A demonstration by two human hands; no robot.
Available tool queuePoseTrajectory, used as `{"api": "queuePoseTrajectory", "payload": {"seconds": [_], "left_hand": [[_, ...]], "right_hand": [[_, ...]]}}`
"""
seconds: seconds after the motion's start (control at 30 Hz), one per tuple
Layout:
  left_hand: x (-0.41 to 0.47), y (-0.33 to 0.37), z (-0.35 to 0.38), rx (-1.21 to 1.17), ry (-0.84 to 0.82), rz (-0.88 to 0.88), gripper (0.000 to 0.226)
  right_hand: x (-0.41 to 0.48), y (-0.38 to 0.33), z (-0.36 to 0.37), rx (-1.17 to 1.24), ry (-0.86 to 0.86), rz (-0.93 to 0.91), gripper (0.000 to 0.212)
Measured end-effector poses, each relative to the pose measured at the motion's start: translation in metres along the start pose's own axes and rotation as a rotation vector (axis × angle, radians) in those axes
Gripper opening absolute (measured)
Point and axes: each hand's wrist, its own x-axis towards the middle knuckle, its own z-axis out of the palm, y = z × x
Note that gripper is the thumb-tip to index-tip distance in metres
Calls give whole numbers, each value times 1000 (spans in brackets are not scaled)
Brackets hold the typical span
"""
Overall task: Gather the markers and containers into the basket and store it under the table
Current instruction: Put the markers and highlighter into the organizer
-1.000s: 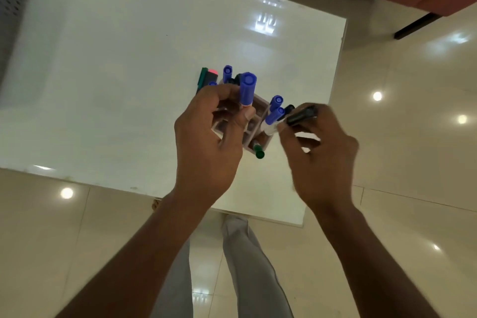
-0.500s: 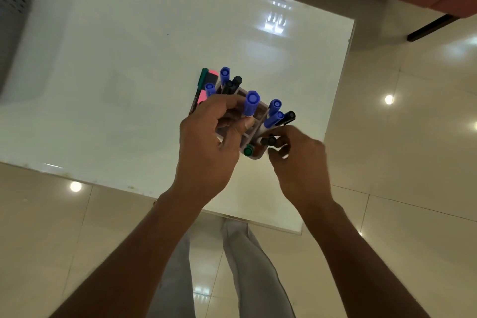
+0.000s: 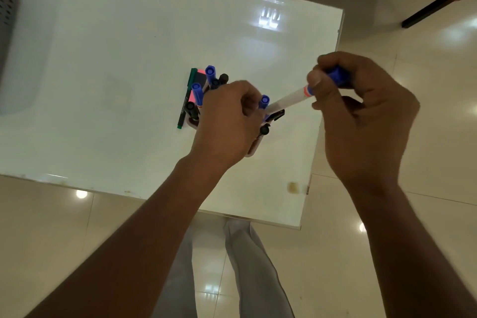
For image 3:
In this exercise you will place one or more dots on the person's right hand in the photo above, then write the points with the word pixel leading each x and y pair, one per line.
pixel 369 131

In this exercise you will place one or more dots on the pink desk organizer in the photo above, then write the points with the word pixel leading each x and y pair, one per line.
pixel 255 150

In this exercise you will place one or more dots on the black pen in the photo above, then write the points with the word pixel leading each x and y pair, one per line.
pixel 223 78

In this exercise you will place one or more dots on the slim white marker blue cap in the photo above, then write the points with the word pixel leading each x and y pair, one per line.
pixel 210 73

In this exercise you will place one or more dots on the person's grey trousers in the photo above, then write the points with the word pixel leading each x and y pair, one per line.
pixel 253 280

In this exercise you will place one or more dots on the white marker black cap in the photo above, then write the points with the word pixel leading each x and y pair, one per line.
pixel 215 84
pixel 192 111
pixel 264 130
pixel 275 115

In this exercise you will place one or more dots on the pink highlighter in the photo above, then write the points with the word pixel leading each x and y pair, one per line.
pixel 201 77

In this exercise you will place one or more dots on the person's left forearm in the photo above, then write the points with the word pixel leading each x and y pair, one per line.
pixel 119 254

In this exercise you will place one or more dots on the grey perforated plastic basket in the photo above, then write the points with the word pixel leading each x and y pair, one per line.
pixel 7 19

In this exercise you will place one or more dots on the person's left hand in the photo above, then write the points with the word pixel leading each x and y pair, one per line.
pixel 223 131

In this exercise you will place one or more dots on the person's right forearm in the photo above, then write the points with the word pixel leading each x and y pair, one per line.
pixel 417 254

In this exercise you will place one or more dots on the red label marker blue cap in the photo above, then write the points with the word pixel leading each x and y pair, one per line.
pixel 197 94

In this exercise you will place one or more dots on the white table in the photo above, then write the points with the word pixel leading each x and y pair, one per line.
pixel 111 31

